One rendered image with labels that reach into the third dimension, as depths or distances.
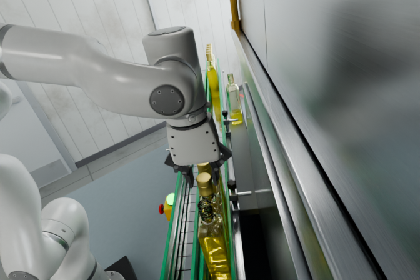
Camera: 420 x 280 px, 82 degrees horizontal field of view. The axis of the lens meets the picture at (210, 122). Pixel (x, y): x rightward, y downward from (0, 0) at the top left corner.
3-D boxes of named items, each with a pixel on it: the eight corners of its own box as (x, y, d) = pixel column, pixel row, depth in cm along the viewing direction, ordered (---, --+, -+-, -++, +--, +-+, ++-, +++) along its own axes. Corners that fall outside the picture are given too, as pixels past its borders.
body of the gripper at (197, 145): (213, 100, 49) (221, 145, 54) (164, 108, 50) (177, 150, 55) (213, 119, 42) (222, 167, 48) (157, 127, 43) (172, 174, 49)
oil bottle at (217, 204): (232, 258, 66) (220, 206, 55) (212, 260, 67) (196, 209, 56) (230, 239, 71) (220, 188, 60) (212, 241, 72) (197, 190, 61)
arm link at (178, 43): (206, 113, 40) (207, 90, 48) (190, 30, 34) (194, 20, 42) (157, 120, 41) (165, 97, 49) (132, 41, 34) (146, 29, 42)
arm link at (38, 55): (-62, 40, 28) (199, 73, 30) (27, 20, 42) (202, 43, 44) (-33, 109, 33) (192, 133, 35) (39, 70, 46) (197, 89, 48)
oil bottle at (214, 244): (234, 281, 61) (220, 229, 50) (212, 282, 62) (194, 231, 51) (232, 259, 66) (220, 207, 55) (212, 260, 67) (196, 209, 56)
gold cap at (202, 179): (214, 195, 55) (210, 182, 53) (199, 197, 56) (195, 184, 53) (214, 184, 58) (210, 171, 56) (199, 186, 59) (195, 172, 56)
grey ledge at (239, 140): (267, 225, 83) (265, 204, 77) (241, 229, 84) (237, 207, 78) (239, 102, 165) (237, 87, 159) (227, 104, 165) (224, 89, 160)
